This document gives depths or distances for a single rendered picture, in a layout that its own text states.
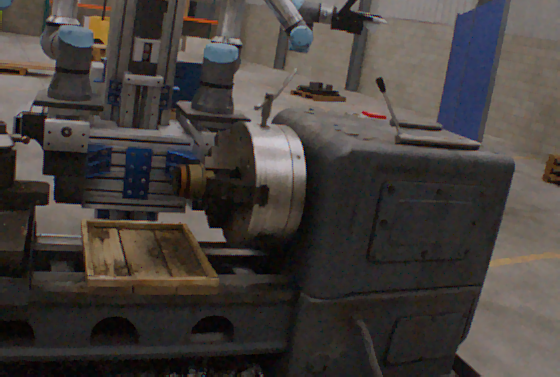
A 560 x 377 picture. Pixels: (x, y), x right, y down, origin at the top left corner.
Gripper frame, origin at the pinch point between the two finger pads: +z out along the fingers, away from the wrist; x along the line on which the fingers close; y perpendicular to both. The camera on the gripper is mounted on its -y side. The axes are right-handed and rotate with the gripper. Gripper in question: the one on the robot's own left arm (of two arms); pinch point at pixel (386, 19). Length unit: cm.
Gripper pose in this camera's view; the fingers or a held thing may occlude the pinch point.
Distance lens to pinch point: 212.3
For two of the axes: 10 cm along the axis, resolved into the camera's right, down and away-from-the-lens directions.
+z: 9.9, 1.6, 0.3
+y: -1.6, 9.2, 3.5
